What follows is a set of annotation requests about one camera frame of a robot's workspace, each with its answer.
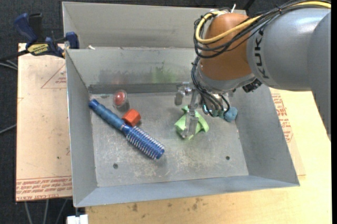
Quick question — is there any blue-green lumpy ball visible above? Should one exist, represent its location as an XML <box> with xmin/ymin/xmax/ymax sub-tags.
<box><xmin>223</xmin><ymin>107</ymin><xmax>239</xmax><ymax>122</ymax></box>

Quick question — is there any red-orange hexagonal block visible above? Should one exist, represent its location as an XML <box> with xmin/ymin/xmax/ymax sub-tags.
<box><xmin>121</xmin><ymin>109</ymin><xmax>142</xmax><ymax>127</ymax></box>

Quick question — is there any grey metal bin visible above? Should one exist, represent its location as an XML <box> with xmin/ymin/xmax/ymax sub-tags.
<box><xmin>62</xmin><ymin>1</ymin><xmax>301</xmax><ymax>208</ymax></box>

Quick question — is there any light green cloth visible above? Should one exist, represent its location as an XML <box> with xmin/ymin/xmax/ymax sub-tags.
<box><xmin>174</xmin><ymin>105</ymin><xmax>210</xmax><ymax>141</ymax></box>

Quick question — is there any blue round hairbrush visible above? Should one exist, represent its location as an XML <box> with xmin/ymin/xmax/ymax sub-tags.
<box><xmin>88</xmin><ymin>98</ymin><xmax>166</xmax><ymax>160</ymax></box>

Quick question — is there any brown cardboard board red print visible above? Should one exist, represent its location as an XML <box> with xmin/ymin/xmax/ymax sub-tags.
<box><xmin>15</xmin><ymin>43</ymin><xmax>308</xmax><ymax>202</ymax></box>

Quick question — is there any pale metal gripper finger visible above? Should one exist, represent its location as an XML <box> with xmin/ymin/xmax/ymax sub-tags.
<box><xmin>183</xmin><ymin>111</ymin><xmax>192</xmax><ymax>139</ymax></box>
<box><xmin>190</xmin><ymin>113</ymin><xmax>199</xmax><ymax>137</ymax></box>

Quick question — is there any clear dome with red ball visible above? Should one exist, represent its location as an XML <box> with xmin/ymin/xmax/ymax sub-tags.
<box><xmin>112</xmin><ymin>89</ymin><xmax>130</xmax><ymax>111</ymax></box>

